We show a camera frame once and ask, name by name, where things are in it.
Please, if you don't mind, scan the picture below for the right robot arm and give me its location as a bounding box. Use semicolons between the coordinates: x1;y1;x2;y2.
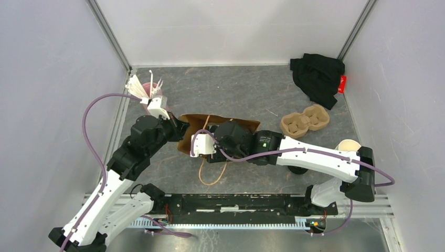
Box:
213;121;375;207

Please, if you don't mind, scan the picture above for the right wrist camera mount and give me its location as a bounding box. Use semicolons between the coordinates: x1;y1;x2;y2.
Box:
189;133;216;158

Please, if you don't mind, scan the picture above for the red tag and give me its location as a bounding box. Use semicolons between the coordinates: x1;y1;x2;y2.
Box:
337;75;347;93

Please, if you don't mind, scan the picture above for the cardboard cup carrier stack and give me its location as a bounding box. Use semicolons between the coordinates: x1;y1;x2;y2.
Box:
280;104;330;139

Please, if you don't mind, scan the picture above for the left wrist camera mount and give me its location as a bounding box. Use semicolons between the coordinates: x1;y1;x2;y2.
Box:
140;96;170;120

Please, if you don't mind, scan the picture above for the black cloth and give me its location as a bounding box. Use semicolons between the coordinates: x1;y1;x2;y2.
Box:
290;53;345;110

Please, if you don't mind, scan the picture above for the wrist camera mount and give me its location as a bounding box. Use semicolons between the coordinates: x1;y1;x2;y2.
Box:
189;133;216;158
140;96;170;120

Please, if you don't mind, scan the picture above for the stack of black lids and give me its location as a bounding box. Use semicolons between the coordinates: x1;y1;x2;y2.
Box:
288;166;308;175

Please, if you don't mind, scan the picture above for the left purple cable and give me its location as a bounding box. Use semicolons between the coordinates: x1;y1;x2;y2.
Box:
59;93;194;252

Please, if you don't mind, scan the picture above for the brown paper bag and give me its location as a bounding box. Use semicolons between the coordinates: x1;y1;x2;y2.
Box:
176;113;261;186

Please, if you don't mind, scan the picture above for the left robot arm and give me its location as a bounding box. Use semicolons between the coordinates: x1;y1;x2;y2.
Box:
49;114;189;251

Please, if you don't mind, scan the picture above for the stack of paper cups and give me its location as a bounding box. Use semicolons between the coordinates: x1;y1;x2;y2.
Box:
335;139;362;152

